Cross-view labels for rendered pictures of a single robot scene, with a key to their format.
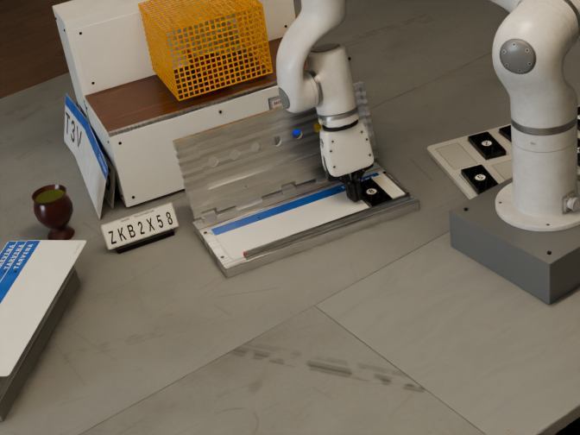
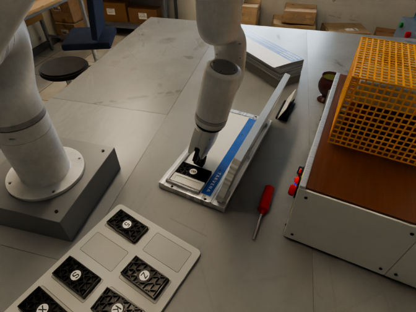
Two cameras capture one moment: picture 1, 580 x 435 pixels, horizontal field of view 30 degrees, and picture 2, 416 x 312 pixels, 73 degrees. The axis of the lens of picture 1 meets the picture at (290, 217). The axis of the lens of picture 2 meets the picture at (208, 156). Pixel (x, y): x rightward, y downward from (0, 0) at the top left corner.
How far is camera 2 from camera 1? 2.54 m
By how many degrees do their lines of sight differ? 93
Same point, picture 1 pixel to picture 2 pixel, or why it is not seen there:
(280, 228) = (221, 133)
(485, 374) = (70, 116)
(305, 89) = not seen: hidden behind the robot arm
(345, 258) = (174, 139)
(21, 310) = (251, 46)
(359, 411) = (114, 90)
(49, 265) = (269, 57)
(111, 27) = not seen: outside the picture
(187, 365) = (192, 82)
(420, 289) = (121, 138)
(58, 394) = not seen: hidden behind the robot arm
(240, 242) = (231, 119)
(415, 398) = (95, 99)
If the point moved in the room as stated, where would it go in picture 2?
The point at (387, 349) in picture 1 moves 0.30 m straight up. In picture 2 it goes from (119, 110) to (99, 33)
